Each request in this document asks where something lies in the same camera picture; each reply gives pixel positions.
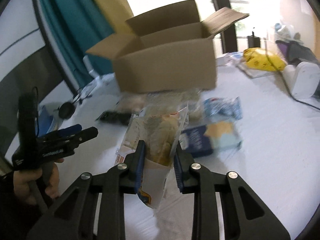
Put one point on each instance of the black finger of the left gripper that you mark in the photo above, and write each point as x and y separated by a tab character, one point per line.
62	133
79	137

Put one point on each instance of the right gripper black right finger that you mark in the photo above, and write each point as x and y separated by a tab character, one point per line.
245	215

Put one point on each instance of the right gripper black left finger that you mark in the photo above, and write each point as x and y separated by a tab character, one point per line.
93	206

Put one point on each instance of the clear bread snack bag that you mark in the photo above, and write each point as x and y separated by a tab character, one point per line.
159	126

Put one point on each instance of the black round disc device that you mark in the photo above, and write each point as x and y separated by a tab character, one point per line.
66	110

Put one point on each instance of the black green snack packet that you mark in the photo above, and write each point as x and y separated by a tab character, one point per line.
113	117

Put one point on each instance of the blue yellow snack box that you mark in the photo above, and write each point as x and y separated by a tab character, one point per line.
204	140

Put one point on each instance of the teal curtain left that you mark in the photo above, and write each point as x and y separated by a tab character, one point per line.
76	26

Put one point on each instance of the blue white snack packet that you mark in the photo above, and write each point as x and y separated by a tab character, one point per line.
229	108

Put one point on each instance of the clear plastic biscuit tray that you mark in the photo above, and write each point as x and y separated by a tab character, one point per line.
175	97

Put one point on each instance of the brown cardboard box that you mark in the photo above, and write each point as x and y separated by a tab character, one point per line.
170	48

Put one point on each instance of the white charger stand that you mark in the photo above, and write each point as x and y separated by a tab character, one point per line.
302	79

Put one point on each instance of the yellow curtain left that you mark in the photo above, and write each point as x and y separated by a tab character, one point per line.
116	12

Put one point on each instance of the yellow plastic bag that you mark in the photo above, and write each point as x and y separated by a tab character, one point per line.
260	59

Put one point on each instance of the purple black pouch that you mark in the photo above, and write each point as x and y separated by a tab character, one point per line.
293	52

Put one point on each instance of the black power adapter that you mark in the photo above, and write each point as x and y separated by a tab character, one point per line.
253	41

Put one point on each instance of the black window frame post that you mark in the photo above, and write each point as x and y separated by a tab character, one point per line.
227	29

